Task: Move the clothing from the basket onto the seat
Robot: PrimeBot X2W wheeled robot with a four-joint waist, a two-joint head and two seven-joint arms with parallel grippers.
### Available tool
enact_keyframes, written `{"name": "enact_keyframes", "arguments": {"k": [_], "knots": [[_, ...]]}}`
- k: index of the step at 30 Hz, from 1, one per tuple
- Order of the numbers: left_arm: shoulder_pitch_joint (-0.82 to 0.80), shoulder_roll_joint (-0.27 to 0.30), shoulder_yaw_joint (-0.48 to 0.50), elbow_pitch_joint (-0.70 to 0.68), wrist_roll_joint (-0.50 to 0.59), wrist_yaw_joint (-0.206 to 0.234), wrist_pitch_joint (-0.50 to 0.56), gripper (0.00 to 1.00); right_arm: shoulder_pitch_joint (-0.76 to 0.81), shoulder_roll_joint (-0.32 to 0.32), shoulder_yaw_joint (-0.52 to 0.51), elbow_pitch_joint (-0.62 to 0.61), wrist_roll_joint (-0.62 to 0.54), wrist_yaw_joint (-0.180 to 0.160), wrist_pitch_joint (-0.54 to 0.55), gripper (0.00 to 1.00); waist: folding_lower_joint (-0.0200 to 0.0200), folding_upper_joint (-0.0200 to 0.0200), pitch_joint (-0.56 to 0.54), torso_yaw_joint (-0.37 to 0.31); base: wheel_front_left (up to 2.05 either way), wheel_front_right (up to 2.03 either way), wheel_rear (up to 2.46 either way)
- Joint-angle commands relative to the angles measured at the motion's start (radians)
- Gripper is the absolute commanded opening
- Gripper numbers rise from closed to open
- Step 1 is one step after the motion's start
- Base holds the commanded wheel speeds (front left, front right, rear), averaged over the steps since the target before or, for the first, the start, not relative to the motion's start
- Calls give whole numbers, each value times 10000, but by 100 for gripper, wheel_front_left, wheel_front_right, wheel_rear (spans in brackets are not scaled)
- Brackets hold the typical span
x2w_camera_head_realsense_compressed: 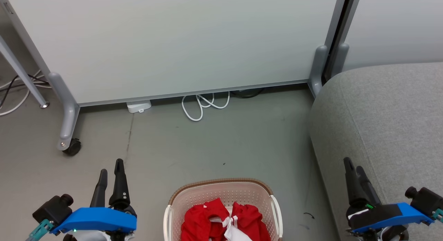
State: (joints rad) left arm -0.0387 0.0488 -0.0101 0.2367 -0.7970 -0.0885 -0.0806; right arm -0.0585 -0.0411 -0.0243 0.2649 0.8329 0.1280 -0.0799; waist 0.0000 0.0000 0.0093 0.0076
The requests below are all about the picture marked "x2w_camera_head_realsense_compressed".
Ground grey partition foot with caster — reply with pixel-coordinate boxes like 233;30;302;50
48;72;81;151

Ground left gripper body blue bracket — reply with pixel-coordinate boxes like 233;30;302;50
52;205;137;241

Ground white power adapter box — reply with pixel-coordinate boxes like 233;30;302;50
126;100;152;114

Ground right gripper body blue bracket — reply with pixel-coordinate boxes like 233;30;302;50
346;202;434;241

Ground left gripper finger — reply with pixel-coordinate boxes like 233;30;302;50
91;169;108;207
109;159;132;210

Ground narrow white partition panel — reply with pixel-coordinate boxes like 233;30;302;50
331;0;443;79

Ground white floor cables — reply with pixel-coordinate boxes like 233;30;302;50
0;74;46;117

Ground grey fabric sofa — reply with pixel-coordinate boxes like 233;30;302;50
309;62;443;241

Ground black caster wheel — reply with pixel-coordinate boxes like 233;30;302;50
63;138;82;156

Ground black cable under partition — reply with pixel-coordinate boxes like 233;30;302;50
230;89;264;99

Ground large white partition panel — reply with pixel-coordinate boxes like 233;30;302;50
0;0;347;107

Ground black floor cables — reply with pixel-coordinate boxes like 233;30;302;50
0;70;49;107

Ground looped white cable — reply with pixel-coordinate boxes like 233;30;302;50
182;92;231;122

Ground grey metal table leg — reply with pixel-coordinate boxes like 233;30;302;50
0;36;49;109

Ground pale plastic laundry basket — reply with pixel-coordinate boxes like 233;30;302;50
164;178;283;241

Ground red garment white stripes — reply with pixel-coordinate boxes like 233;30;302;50
212;202;271;241

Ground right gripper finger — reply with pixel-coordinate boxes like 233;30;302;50
343;157;368;207
356;166;382;204

